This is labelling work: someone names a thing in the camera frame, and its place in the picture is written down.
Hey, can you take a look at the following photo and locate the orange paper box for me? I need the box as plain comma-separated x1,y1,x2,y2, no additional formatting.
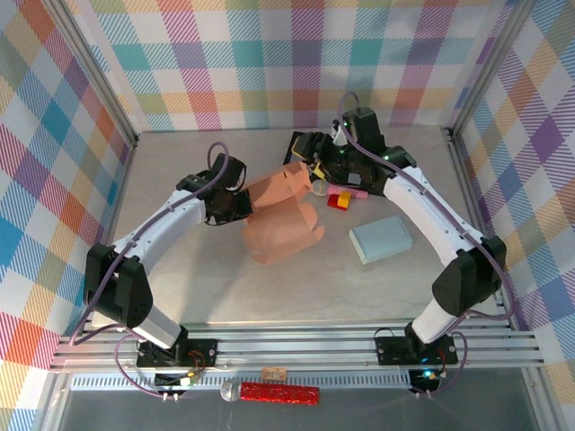
242,161,325,267

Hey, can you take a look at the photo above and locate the light blue paper box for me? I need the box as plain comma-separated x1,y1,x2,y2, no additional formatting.
349,215,413,267

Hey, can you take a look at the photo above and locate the black grey checkerboard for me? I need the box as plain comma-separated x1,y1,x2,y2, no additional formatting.
282,130,361,186

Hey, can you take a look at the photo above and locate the pink block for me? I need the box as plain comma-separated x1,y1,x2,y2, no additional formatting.
326,182,368,201

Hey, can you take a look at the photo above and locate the black controller board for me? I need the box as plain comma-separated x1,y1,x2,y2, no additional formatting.
409,368,440,388
155,371,199,388

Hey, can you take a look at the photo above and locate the red glitter microphone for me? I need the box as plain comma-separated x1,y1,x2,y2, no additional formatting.
219,379,321,407

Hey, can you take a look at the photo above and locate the aluminium side rail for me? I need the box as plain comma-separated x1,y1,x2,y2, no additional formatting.
78,134,140,333
442,128,518,331

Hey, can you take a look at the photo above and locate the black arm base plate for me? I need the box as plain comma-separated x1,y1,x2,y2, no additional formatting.
136,339,219,370
375,334,459,365

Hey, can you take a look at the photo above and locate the aluminium corner post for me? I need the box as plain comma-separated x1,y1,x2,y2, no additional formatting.
44,0,139,147
447,0,535,140

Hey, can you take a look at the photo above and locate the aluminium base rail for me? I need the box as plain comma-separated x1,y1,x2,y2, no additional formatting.
49,330,547,374

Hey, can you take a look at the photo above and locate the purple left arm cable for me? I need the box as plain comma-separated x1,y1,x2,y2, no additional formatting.
70,142,234,400

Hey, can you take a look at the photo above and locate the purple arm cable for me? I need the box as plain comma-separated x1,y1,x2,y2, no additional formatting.
336,92,518,400
70,142,234,400

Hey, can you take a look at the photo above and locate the perforated metal cable tray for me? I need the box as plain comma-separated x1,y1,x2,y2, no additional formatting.
70,374,417,391

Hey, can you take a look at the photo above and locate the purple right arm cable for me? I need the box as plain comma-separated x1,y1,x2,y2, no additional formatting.
336,92,518,400

